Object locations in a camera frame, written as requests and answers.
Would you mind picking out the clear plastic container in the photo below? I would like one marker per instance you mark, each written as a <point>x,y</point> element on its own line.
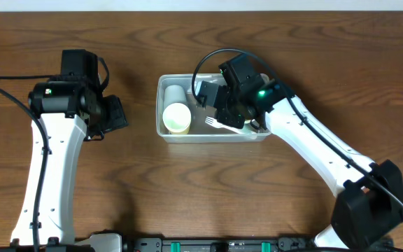
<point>199,131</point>

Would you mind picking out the black mounting rail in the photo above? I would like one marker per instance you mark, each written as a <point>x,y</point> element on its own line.
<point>222,245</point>

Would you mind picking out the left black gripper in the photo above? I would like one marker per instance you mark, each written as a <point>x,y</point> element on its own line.
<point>114,114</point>

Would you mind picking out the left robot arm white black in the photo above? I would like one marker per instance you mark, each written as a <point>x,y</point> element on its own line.
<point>67,110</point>

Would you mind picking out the yellow paper cup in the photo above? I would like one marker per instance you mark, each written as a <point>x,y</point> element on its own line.
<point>179,131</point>

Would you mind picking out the white plastic fork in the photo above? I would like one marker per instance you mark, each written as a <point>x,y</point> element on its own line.
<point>245,130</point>

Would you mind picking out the grey paper cup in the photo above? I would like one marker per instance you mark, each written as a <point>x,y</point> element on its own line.
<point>174,94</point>

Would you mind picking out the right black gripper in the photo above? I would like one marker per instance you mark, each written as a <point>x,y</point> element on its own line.
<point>230,117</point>

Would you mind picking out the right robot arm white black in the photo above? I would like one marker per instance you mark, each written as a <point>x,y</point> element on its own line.
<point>369,195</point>

